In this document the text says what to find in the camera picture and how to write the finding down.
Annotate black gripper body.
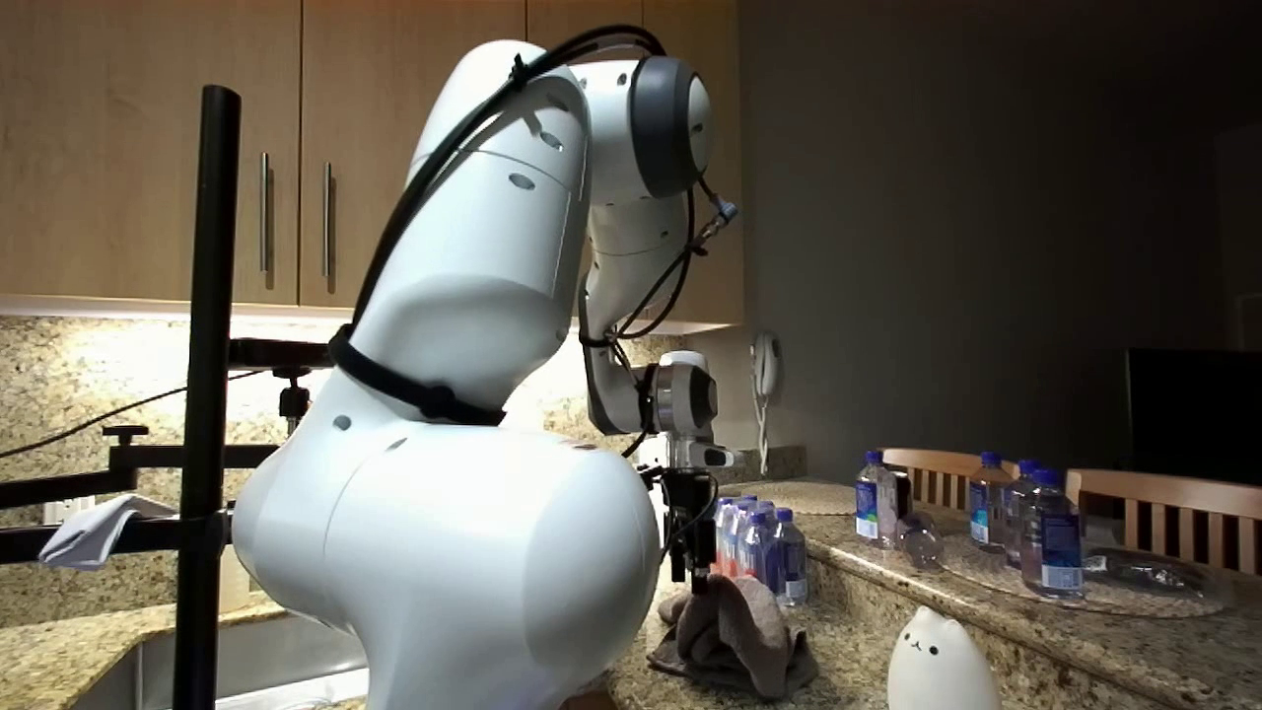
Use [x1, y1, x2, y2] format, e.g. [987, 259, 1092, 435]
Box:
[656, 440, 728, 580]

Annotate white wall phone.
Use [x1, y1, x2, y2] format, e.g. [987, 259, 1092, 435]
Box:
[749, 335, 777, 478]

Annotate wooden chair back right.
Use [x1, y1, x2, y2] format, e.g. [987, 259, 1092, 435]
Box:
[1069, 469, 1262, 577]

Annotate water bottle middle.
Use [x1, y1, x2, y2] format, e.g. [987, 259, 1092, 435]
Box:
[965, 450, 1008, 549]

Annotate white egg shaped figurine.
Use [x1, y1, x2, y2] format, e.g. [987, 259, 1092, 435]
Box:
[888, 606, 999, 710]

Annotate white paper tag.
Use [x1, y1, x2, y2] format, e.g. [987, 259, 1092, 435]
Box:
[38, 493, 175, 567]

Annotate wooden chair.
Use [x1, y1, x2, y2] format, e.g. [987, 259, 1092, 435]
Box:
[1069, 469, 1262, 577]
[883, 450, 983, 514]

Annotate wooden upper cabinets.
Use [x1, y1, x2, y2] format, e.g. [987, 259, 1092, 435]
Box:
[0, 0, 741, 306]

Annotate black camera stand pole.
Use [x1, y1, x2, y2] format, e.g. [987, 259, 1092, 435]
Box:
[0, 83, 340, 710]

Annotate grey brown towel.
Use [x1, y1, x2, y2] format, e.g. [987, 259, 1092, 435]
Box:
[648, 577, 817, 701]

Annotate pack of water bottles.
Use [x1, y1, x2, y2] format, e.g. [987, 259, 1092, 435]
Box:
[712, 498, 807, 606]

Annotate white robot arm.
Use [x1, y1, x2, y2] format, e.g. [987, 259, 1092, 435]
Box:
[231, 24, 719, 710]

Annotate water bottle on counter left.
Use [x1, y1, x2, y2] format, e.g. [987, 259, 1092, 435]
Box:
[857, 450, 899, 549]

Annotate wooden chair back left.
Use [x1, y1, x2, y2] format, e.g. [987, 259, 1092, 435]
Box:
[883, 450, 983, 514]

